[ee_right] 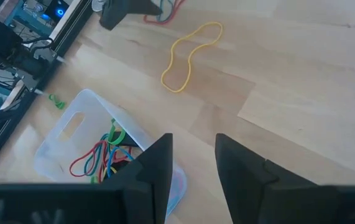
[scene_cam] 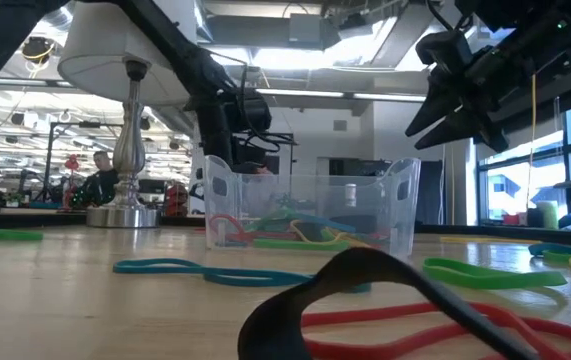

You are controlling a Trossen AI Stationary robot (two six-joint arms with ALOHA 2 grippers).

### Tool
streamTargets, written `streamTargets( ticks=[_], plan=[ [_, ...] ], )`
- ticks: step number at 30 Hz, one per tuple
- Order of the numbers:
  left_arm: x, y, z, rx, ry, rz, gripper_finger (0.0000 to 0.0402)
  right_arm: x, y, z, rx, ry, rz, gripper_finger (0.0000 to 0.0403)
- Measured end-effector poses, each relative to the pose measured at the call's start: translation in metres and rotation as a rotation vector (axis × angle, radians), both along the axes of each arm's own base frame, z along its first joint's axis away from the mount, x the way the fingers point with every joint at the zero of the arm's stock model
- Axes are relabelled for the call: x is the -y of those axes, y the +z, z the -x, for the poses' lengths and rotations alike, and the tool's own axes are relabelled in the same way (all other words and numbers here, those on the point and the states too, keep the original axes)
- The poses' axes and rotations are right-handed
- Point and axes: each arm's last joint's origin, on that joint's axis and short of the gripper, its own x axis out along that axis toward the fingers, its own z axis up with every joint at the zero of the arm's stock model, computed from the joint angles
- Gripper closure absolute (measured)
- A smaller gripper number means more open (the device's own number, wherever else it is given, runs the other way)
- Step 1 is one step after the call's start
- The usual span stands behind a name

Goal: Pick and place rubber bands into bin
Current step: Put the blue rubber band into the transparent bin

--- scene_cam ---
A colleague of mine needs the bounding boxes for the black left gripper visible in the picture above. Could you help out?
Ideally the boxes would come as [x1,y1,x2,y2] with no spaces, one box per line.
[184,92,239,166]

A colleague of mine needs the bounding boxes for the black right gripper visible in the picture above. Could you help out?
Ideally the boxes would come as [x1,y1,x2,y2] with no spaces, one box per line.
[404,17,571,154]

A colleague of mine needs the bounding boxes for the clear plastic bin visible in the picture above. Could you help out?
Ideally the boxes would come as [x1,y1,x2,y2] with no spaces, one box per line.
[203,154,423,258]

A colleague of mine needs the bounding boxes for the blue rubber band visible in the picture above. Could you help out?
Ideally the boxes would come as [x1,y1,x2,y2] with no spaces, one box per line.
[243,208,357,235]

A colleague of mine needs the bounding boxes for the teal rubber band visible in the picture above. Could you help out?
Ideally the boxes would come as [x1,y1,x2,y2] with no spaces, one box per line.
[528,242,571,257]
[112,257,372,294]

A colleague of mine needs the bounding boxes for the person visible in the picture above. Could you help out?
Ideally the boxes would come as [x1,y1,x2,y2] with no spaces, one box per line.
[82,150,122,207]
[242,162,274,176]

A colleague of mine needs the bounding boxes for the red stacked objects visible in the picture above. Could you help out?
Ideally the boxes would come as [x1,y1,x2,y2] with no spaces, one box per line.
[164,183,189,218]

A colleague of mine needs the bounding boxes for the long ceiling light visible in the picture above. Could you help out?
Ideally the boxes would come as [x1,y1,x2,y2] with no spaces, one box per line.
[254,86,429,105]

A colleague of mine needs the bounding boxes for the pale green cup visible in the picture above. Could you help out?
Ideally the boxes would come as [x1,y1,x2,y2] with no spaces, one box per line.
[536,200,559,230]

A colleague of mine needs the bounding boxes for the white shade table lamp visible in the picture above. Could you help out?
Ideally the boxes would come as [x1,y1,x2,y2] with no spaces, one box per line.
[57,0,199,230]

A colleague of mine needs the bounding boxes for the black ceiling dome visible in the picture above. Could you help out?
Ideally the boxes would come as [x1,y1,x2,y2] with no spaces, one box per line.
[20,36,56,67]

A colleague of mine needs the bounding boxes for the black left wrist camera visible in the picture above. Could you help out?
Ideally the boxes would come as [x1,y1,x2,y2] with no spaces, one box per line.
[224,88,274,135]

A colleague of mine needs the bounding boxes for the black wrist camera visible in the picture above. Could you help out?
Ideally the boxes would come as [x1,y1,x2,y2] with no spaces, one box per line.
[224,88,274,135]
[414,29,474,72]

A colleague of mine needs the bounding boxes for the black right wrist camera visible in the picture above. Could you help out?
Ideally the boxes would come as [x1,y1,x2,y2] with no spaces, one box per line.
[414,29,474,72]

